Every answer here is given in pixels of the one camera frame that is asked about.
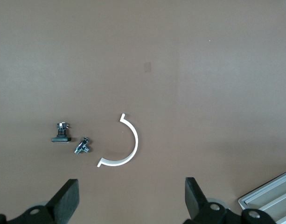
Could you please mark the black switch component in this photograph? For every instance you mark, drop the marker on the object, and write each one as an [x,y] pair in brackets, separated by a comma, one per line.
[61,139]

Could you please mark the white semicircular pipe clamp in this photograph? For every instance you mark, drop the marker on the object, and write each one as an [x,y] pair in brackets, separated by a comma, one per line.
[136,140]

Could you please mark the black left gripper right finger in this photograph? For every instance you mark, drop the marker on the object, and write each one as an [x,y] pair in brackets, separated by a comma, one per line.
[196,203]

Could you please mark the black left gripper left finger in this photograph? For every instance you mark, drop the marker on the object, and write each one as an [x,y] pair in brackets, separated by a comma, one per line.
[63,203]

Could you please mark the small chrome metal fitting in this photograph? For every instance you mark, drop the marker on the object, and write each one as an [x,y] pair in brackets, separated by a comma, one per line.
[82,146]

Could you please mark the white plastic drawer cabinet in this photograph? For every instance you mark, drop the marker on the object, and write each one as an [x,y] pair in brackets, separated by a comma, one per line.
[268,193]

